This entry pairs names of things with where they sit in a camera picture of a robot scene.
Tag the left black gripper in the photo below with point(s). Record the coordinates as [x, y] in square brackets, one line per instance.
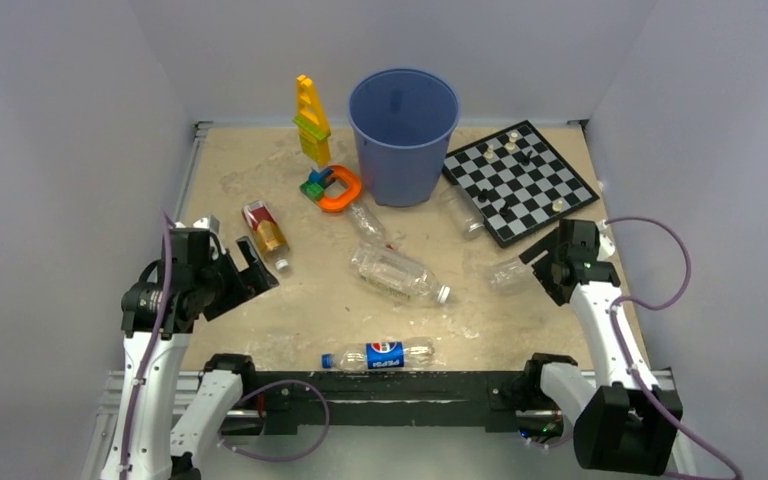
[245, 284]

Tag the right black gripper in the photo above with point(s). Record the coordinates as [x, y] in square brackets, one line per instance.
[554, 290]

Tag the crushed clear bottle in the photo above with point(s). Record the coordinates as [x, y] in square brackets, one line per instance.
[509, 277]

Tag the small clear bottle red cap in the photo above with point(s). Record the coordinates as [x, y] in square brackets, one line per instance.
[369, 228]

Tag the large clear bottle white cap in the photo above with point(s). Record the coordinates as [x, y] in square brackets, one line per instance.
[398, 275]

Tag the Pepsi bottle blue cap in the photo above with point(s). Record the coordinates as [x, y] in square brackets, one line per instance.
[414, 353]

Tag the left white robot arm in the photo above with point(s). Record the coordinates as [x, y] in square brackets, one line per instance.
[148, 442]

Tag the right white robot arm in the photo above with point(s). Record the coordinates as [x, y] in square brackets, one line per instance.
[615, 422]

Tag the blue plastic bin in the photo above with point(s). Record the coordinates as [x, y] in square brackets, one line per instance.
[403, 120]

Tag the red gold labelled bottle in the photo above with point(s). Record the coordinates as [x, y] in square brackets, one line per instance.
[267, 235]

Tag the black white chessboard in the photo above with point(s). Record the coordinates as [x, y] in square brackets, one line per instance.
[529, 190]

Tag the green blue toy blocks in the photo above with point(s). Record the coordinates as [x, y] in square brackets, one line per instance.
[317, 182]

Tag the clear bottle beside chessboard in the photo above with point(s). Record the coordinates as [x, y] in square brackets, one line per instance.
[464, 214]

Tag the yellow green toy tower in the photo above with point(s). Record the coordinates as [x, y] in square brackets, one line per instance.
[311, 121]

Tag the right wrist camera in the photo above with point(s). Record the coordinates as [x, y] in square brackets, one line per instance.
[607, 247]

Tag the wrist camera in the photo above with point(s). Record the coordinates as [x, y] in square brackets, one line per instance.
[209, 222]
[607, 247]

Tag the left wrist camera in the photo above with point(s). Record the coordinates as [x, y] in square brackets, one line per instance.
[209, 222]

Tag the black metal base frame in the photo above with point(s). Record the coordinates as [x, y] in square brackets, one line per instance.
[497, 401]

